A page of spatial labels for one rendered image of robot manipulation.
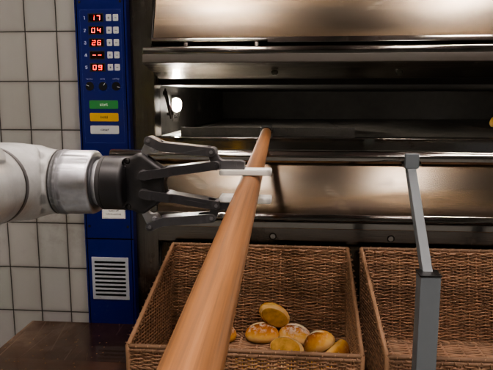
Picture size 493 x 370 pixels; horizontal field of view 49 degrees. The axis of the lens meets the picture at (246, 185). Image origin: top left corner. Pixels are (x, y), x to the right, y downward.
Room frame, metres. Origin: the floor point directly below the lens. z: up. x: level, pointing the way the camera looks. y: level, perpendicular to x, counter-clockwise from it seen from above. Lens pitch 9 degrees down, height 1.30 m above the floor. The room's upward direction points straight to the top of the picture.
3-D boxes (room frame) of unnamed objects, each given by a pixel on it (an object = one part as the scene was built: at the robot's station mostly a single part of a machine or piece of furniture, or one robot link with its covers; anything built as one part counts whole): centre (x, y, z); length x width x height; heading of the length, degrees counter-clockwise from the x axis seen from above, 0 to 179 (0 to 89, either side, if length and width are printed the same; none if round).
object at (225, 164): (0.73, 0.03, 1.22); 0.05 x 0.01 x 0.03; 85
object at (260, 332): (1.51, -0.05, 0.62); 0.10 x 0.07 x 0.05; 89
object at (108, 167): (0.74, 0.16, 1.18); 0.09 x 0.07 x 0.08; 85
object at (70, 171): (0.75, 0.23, 1.18); 0.09 x 0.06 x 0.09; 175
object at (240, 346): (1.39, -0.01, 0.72); 0.56 x 0.49 x 0.28; 84
